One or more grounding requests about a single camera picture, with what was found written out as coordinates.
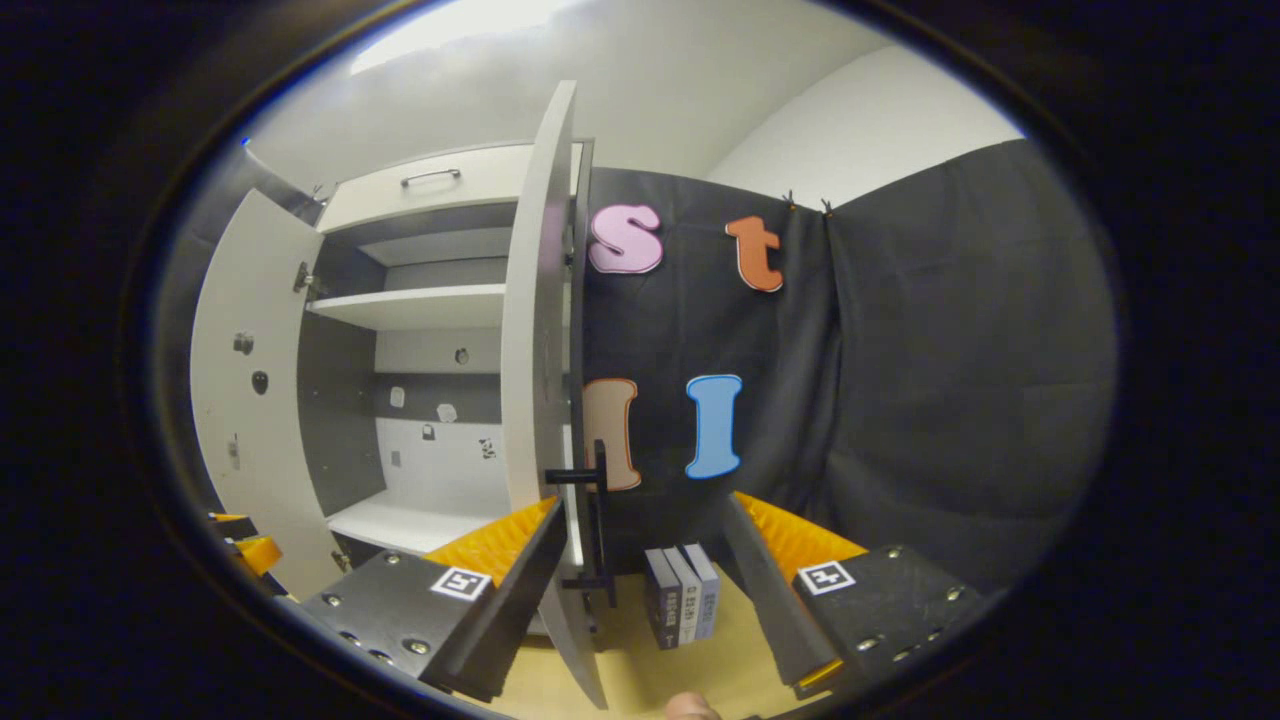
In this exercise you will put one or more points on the dark blue book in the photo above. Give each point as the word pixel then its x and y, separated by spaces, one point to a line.
pixel 660 605

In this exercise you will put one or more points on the grey book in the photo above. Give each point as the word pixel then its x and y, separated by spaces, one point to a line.
pixel 686 600

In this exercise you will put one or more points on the white cabinet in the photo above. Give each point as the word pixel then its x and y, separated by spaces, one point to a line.
pixel 420 305

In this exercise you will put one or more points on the white cabinet drawer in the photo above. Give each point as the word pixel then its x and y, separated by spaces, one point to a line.
pixel 440 195

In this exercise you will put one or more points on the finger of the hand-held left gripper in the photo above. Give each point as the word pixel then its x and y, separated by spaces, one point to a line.
pixel 235 525
pixel 260 555

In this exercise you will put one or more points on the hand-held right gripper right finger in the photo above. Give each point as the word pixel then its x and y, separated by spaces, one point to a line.
pixel 770 590

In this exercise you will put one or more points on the light blue book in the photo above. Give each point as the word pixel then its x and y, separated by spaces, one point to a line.
pixel 707 595

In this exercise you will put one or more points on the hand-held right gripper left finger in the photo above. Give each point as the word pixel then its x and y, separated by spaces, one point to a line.
pixel 520 580

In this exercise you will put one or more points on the white cabinet door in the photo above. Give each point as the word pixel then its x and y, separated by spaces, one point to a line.
pixel 535 300
pixel 250 300

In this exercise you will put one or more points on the black backdrop cloth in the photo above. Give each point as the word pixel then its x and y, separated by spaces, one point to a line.
pixel 930 380

